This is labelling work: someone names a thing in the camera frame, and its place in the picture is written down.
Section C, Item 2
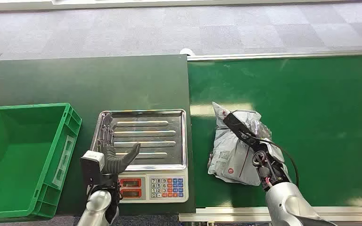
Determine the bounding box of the white electronic scale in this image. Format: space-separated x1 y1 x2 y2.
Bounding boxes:
87 109 189 204

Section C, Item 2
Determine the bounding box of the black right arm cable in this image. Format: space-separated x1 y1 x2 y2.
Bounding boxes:
247 134 300 188

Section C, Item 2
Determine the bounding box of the green conveyor belt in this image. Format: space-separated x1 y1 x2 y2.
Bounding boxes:
187 55 362 208

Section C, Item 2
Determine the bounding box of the steel weighing tray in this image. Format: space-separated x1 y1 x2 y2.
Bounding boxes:
89 109 188 172

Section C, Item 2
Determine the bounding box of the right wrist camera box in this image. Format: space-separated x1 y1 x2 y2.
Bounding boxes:
223 113 263 151

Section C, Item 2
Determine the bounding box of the green plastic crate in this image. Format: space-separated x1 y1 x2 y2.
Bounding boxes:
0 103 82 220

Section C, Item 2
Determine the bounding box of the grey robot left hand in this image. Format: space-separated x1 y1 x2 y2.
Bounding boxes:
97 113 141 175

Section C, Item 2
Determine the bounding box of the grey courier package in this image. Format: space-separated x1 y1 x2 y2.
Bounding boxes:
208 102 291 187

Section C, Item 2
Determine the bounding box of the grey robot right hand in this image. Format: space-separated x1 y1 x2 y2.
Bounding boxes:
246 119 272 142

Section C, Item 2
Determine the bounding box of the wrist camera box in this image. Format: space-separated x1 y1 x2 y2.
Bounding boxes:
81 150 106 194
223 113 263 151

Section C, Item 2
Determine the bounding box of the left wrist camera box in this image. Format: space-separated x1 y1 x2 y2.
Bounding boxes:
81 150 106 194

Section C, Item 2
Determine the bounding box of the aluminium conveyor side rail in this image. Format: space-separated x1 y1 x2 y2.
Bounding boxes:
179 206 362 223
187 49 362 62

